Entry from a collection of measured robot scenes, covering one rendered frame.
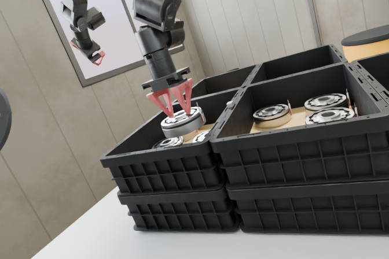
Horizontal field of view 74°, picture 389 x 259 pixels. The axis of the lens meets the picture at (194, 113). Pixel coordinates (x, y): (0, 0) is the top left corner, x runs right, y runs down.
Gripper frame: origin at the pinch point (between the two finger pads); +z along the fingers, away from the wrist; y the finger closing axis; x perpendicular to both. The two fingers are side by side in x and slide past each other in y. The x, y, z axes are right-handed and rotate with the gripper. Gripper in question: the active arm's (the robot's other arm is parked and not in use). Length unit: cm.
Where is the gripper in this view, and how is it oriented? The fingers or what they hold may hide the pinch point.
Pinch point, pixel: (179, 112)
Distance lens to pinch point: 59.9
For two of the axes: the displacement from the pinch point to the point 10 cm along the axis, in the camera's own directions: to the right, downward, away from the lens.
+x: -4.5, 3.8, -8.1
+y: -8.2, 1.7, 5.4
